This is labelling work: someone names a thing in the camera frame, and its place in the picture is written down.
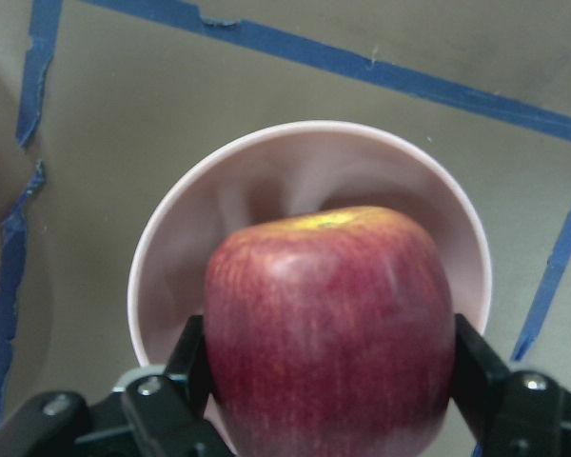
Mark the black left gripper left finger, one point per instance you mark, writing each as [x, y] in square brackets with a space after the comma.
[152, 412]

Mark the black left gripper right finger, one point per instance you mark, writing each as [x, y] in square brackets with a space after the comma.
[521, 412]

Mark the small pink bowl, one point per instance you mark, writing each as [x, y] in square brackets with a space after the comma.
[289, 171]

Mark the red apple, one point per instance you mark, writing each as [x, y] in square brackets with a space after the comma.
[330, 335]

